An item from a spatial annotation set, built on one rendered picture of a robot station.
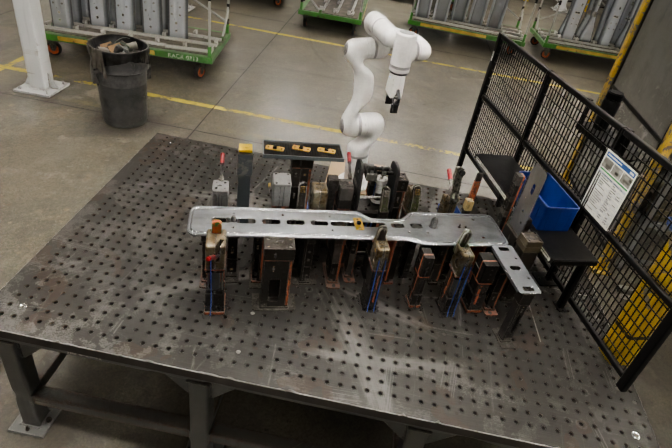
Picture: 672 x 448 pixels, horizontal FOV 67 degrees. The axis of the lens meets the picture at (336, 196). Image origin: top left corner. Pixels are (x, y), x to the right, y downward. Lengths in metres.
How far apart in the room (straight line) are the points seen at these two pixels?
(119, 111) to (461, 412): 3.82
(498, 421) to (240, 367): 0.96
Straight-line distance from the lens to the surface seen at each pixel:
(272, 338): 2.08
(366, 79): 2.53
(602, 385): 2.41
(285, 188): 2.18
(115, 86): 4.78
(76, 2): 6.73
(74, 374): 2.95
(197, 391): 2.15
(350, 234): 2.12
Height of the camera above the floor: 2.29
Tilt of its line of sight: 34 degrees down
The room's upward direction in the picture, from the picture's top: 10 degrees clockwise
